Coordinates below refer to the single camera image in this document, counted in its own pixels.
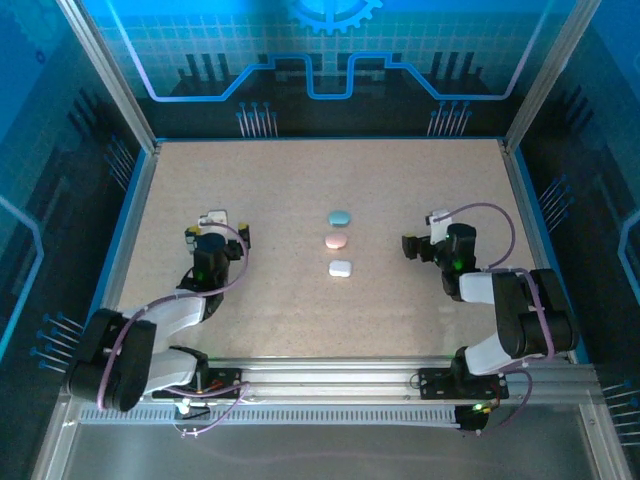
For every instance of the pink earbud charging case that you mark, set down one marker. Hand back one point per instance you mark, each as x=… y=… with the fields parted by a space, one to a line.
x=336 y=241

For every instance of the blue earbud charging case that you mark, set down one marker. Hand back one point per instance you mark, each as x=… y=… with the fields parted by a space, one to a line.
x=339 y=218

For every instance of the aluminium corner post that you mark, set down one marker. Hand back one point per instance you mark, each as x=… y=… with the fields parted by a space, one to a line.
x=114 y=80
x=549 y=75

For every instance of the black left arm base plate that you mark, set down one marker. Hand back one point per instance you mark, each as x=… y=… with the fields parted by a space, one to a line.
x=225 y=382

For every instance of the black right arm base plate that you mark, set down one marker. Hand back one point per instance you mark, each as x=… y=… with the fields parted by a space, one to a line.
x=435 y=382

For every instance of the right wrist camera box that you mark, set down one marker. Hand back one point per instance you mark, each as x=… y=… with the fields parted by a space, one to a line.
x=436 y=217

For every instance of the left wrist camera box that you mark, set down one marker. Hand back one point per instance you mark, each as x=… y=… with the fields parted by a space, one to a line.
x=216 y=218

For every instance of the white earbud charging case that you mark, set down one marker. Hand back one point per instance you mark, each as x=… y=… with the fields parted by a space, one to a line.
x=341 y=269

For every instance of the aluminium side rail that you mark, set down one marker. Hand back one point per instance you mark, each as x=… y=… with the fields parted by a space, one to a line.
x=124 y=250
x=525 y=200

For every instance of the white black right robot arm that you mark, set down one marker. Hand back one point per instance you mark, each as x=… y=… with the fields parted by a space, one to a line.
x=530 y=310

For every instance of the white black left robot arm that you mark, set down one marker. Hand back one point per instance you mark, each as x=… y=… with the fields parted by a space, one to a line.
x=170 y=312

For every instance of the grey metal panel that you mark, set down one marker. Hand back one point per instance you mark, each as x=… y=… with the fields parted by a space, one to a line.
x=325 y=450

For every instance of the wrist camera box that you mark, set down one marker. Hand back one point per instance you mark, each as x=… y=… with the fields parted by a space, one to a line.
x=216 y=218
x=436 y=217

